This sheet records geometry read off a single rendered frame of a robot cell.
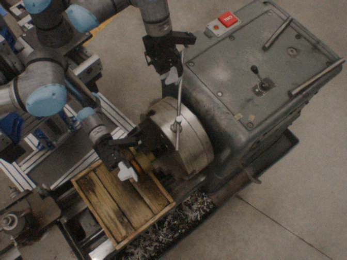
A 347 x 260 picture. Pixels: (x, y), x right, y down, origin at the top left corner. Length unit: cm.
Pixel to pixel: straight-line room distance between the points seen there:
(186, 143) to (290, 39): 60
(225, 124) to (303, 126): 164
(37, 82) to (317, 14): 292
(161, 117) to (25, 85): 44
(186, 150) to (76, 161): 124
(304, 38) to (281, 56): 14
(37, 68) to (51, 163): 128
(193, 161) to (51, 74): 54
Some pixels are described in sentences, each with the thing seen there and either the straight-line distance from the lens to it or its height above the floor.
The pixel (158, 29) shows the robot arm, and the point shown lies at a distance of 83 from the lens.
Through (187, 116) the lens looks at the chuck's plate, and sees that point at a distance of 104.
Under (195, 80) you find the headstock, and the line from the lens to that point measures 110.
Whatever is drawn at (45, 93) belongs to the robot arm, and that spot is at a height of 142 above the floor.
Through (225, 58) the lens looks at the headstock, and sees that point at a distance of 117.
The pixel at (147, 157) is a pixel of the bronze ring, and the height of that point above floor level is 112.
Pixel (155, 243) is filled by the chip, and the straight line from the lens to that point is 158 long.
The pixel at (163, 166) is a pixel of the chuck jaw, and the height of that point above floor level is 111.
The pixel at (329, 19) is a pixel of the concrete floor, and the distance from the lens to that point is 345.
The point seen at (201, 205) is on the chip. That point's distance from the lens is 164.
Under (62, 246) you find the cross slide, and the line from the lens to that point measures 126.
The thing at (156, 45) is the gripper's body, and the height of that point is 150.
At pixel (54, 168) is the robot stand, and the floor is 21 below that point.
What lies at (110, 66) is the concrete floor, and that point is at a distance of 272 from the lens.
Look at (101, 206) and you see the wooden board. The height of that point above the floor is 89.
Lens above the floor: 217
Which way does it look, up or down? 66 degrees down
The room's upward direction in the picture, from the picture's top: 3 degrees clockwise
